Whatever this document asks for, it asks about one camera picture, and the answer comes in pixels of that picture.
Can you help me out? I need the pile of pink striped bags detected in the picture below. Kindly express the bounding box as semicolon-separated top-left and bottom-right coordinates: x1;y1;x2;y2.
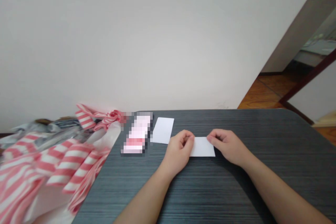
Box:
0;103;125;224

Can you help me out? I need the small white paper sheet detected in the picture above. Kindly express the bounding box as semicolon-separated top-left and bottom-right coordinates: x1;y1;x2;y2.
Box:
189;136;216;158

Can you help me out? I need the person's right hand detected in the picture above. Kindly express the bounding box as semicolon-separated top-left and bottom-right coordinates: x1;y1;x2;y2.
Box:
206;129;252;168

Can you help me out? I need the black phone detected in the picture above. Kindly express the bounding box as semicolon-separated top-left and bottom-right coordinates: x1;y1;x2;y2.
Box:
120;111;154;156

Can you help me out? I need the brown wooden door frame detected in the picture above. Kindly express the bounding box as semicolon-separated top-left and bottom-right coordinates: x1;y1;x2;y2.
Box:
237;0;336;126

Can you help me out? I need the white paper slip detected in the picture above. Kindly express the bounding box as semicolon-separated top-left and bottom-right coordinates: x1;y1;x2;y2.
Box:
152;117;175;145

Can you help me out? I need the person's left hand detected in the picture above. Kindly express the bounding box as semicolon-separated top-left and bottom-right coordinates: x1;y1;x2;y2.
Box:
164;129;195;163

